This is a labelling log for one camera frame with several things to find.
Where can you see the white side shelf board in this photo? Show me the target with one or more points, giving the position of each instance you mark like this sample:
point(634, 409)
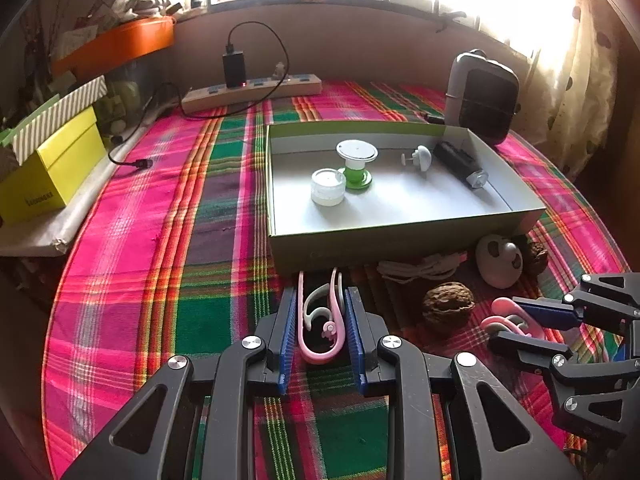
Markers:
point(45, 230)

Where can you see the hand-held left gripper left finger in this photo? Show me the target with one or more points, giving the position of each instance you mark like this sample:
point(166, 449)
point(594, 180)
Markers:
point(287, 340)

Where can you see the green and white spool stand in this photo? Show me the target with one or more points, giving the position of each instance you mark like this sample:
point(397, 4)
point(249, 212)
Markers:
point(356, 152)

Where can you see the beige power strip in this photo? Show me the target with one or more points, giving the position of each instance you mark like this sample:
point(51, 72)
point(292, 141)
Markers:
point(215, 97)

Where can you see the white panda-face round gadget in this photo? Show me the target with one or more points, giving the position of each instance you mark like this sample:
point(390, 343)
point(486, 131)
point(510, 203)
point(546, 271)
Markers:
point(492, 260)

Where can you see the white mushroom-shaped knob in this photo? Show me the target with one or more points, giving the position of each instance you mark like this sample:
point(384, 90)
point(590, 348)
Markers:
point(422, 157)

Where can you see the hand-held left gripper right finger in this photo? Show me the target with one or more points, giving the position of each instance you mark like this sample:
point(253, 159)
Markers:
point(356, 340)

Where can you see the pink ear-hook clip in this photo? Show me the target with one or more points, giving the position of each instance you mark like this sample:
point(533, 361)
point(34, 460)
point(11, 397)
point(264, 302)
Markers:
point(302, 330)
point(502, 307)

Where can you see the black charger adapter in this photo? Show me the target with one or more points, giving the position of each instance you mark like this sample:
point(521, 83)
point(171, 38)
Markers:
point(234, 70)

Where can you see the black flashlight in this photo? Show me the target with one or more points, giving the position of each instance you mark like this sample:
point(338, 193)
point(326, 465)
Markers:
point(457, 162)

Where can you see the green white striped box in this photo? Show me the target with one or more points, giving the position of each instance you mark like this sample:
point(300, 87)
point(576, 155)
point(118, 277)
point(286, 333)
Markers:
point(60, 115)

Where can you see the small black block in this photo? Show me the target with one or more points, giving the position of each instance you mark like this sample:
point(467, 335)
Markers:
point(435, 119)

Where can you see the brown walnut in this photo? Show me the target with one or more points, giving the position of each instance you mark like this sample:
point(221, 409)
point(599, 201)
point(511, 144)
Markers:
point(447, 307)
point(536, 257)

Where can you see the small white round jar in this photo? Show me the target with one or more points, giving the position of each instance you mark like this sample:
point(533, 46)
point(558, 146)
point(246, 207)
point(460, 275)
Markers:
point(327, 187)

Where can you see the small white plug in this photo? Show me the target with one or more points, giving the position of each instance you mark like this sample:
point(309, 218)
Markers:
point(281, 70)

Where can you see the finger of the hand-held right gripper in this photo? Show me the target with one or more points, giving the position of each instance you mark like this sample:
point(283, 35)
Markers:
point(525, 347)
point(550, 311)

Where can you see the yellow cardboard box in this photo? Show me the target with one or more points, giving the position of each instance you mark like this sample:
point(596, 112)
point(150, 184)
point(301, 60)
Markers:
point(50, 175)

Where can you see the cream dotted curtain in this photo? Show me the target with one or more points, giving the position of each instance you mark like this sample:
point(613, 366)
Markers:
point(580, 85)

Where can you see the orange tray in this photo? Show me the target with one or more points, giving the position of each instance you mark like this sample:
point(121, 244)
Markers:
point(125, 42)

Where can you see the green and white cardboard box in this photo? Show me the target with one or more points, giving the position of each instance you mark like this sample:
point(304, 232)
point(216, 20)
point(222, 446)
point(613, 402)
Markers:
point(400, 205)

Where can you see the grey space heater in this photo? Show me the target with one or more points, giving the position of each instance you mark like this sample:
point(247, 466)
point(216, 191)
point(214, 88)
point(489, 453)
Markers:
point(482, 100)

